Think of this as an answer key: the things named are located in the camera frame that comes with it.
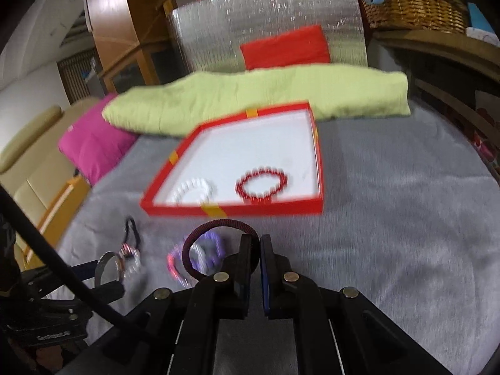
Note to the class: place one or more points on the light green blanket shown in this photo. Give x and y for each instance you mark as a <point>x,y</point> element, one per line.
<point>234,90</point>

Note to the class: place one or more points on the wooden cabinet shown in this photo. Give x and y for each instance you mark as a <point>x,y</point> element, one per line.
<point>117,15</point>

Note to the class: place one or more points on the magenta pillow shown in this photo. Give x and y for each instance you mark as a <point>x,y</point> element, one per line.
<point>93,140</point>

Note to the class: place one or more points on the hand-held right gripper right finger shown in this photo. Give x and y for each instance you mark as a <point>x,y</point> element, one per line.
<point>267,273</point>

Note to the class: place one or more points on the beige sofa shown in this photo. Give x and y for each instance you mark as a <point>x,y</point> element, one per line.
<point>23,164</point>

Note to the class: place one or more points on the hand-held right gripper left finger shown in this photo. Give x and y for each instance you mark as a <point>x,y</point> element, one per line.
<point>243,273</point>

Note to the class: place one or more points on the silver foil panel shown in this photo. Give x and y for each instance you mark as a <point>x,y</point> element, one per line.
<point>273,7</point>

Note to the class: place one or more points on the red pillow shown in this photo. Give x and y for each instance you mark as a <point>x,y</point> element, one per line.
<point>285,47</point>

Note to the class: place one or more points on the wicker basket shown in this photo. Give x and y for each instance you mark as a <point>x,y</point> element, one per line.
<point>410,4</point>

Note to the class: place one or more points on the red shallow box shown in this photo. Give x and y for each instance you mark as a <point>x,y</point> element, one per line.
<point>250,148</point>

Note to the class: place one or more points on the wooden shelf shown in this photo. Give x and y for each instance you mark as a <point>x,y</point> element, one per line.
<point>429,47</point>

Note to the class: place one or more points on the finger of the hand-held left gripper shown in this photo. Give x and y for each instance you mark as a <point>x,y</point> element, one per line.
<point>80,270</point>
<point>103,293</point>

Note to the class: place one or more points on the white patterned box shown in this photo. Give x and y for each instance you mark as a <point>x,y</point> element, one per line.
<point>482,36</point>

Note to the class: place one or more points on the silver bangle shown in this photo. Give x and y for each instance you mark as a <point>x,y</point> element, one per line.
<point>97,271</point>

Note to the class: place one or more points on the slatted wooden screen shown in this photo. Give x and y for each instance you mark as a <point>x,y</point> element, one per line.
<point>76,78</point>

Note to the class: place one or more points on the teal card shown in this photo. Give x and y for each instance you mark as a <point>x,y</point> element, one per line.
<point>480,15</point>

